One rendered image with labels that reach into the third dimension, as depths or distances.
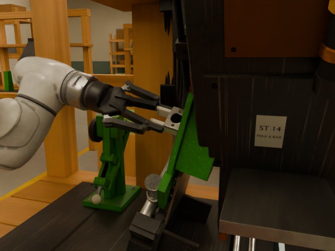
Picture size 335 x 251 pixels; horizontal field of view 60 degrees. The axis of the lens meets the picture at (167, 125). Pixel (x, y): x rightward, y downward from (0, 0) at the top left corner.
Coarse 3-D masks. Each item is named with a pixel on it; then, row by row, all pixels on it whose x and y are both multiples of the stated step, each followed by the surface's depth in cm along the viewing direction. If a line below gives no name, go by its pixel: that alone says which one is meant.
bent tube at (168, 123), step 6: (174, 108) 66; (174, 114) 65; (180, 114) 65; (168, 120) 64; (174, 120) 67; (180, 120) 67; (168, 126) 63; (174, 126) 63; (174, 138) 70; (168, 156) 74; (168, 162) 73; (162, 174) 72; (144, 204) 68; (150, 204) 67; (156, 204) 68; (144, 210) 66; (150, 210) 66; (150, 216) 66
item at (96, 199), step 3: (99, 186) 84; (99, 189) 83; (99, 192) 83; (93, 195) 82; (96, 195) 82; (99, 195) 82; (93, 198) 81; (96, 198) 81; (99, 198) 82; (93, 201) 81; (96, 201) 81; (99, 201) 82
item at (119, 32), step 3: (117, 30) 1083; (120, 30) 1080; (123, 30) 1077; (117, 33) 1085; (120, 33) 1082; (123, 33) 1080; (117, 36) 1088; (120, 36) 1085; (123, 36) 1082; (117, 42) 1093; (120, 42) 1090; (123, 42) 1087; (132, 42) 1079; (117, 45) 1095; (120, 45) 1092; (123, 45) 1090; (132, 45) 1081; (117, 48) 1098; (120, 48) 1095; (117, 51) 1100; (120, 51) 1098; (123, 51) 1095
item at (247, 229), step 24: (240, 168) 55; (240, 192) 45; (264, 192) 45; (288, 192) 45; (312, 192) 45; (240, 216) 38; (264, 216) 38; (288, 216) 38; (312, 216) 38; (288, 240) 35; (312, 240) 34
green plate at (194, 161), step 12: (192, 96) 53; (192, 108) 55; (192, 120) 55; (180, 132) 55; (192, 132) 56; (180, 144) 56; (192, 144) 56; (180, 156) 58; (192, 156) 57; (204, 156) 56; (168, 168) 58; (180, 168) 58; (192, 168) 57; (204, 168) 57; (204, 180) 57
